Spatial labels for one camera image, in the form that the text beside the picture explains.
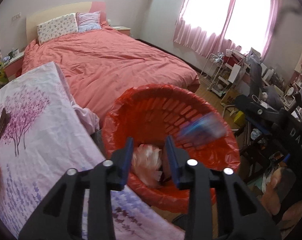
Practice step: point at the white wire rack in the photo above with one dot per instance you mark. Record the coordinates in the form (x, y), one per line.
(210, 69)

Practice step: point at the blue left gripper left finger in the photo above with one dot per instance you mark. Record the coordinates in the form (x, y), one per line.
(126, 159)

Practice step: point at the brown hair clip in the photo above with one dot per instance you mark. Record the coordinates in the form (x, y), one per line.
(4, 120)

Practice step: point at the person's right hand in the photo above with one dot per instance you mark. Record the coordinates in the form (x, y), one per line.
(276, 191)

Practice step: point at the right nightstand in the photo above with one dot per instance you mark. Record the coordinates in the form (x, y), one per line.
(123, 30)

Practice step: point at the striped pink pillow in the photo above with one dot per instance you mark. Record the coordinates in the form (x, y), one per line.
(88, 21)

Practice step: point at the cluttered desk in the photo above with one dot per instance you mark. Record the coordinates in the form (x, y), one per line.
(251, 77)

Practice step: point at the white plastic mailer bag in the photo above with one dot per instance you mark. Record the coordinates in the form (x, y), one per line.
(147, 163)

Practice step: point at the white rolling cart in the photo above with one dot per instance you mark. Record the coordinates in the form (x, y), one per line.
(220, 83)

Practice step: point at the salmon pink bed duvet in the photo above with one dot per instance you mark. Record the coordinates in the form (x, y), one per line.
(100, 65)

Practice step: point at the red lined laundry basket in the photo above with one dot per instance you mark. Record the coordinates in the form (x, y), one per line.
(152, 112)

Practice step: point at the cardboard box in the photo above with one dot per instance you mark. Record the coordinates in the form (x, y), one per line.
(229, 98)

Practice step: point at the beige pink headboard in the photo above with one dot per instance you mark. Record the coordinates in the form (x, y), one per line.
(39, 17)

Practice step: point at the floral white pillow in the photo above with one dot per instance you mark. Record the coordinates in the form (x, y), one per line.
(57, 27)

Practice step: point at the floral purple table cloth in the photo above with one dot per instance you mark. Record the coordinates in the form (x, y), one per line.
(47, 134)

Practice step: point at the pink left nightstand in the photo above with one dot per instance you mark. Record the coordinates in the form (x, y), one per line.
(14, 67)

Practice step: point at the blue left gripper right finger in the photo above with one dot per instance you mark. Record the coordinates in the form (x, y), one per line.
(173, 160)

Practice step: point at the blue tissue pack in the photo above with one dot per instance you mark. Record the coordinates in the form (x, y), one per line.
(203, 130)

